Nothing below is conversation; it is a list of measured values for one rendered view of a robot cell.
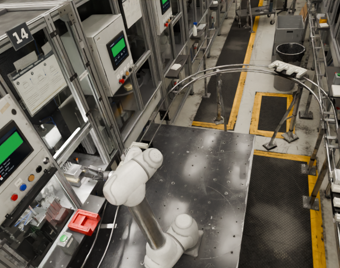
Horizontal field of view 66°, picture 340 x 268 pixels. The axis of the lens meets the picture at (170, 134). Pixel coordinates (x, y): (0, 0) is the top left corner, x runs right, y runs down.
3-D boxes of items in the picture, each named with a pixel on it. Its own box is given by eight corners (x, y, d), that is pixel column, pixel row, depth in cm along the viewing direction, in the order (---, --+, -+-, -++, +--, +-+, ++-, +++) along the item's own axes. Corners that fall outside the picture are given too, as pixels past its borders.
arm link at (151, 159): (145, 148, 138) (126, 164, 132) (155, 137, 123) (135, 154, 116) (161, 166, 138) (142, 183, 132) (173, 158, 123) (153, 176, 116)
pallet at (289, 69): (267, 72, 295) (268, 64, 288) (274, 67, 300) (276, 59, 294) (297, 83, 272) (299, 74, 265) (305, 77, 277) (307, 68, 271)
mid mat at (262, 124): (295, 140, 319) (295, 139, 318) (248, 134, 337) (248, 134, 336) (294, 94, 387) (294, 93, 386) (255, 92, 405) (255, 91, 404)
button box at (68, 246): (71, 255, 153) (64, 246, 145) (61, 252, 155) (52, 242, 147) (79, 242, 158) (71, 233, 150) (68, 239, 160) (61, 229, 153)
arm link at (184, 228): (204, 235, 169) (202, 217, 155) (186, 257, 160) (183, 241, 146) (185, 221, 178) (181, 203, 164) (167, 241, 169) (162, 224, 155)
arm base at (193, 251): (205, 226, 179) (204, 222, 176) (197, 258, 164) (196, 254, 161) (180, 220, 185) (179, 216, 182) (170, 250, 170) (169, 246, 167)
